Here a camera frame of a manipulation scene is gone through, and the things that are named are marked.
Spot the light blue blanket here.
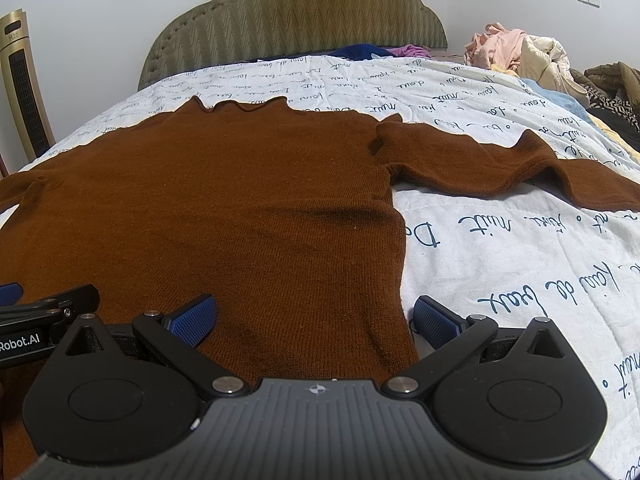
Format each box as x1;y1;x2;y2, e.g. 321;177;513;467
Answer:
520;78;594;126

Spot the purple garment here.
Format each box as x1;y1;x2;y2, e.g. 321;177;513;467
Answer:
387;44;431;58

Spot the pink clothes pile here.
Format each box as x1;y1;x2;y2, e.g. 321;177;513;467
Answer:
463;23;526;73

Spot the olive brown jacket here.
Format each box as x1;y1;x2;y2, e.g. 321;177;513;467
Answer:
570;62;640;114

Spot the navy blue garment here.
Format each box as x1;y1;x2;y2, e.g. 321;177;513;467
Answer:
330;44;394;61

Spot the olive upholstered headboard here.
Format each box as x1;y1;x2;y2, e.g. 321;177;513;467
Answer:
138;0;448;89

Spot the black patterned garment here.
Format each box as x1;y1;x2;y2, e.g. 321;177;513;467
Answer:
586;86;639;151

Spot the gold tower fan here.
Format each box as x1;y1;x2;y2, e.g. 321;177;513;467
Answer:
1;9;55;162

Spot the white script-print bed quilt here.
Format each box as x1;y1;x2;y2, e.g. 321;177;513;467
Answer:
19;54;640;480

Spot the cream padded jacket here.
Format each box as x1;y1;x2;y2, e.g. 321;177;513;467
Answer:
518;34;589;107

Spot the brown knit sweater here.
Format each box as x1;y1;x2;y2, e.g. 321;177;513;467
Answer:
0;95;640;466

